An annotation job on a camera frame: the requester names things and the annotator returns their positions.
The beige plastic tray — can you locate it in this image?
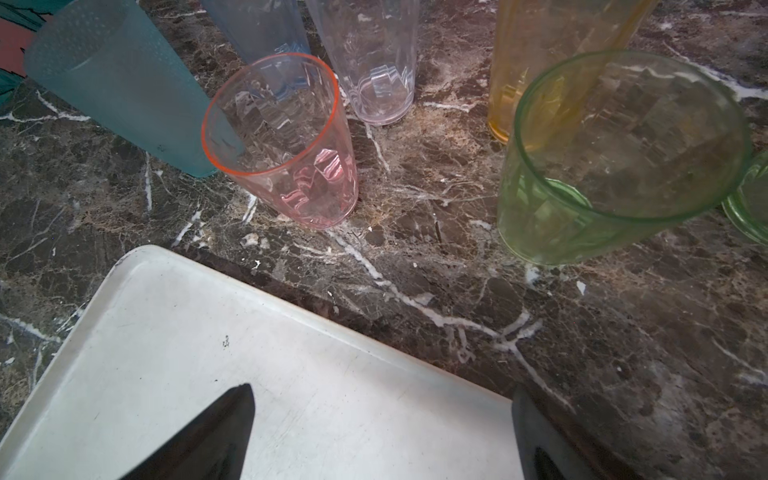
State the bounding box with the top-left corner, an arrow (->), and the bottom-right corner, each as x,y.
1,246 -> 522,479

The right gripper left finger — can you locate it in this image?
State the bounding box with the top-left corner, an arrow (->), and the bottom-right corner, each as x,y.
124,384 -> 255,479

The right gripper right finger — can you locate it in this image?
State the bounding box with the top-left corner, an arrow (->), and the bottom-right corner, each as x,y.
512,384 -> 641,480

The orange plastic cup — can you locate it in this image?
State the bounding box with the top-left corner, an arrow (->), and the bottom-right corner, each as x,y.
487,0 -> 657,143

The blue plastic cup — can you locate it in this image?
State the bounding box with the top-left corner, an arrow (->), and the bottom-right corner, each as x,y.
201,0 -> 310,64

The tall green plastic cup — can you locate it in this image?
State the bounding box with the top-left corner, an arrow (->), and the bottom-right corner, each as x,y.
722,151 -> 767,245

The teal frosted plastic cup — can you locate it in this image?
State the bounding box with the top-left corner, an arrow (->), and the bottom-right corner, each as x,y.
24,1 -> 217,178

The pink plastic cup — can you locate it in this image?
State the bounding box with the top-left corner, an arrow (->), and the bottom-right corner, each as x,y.
201,52 -> 359,230

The clear plastic cup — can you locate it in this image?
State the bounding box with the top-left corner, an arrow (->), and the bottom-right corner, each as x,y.
306,0 -> 420,126

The short green plastic cup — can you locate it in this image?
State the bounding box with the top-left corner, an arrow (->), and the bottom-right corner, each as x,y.
496,50 -> 755,266

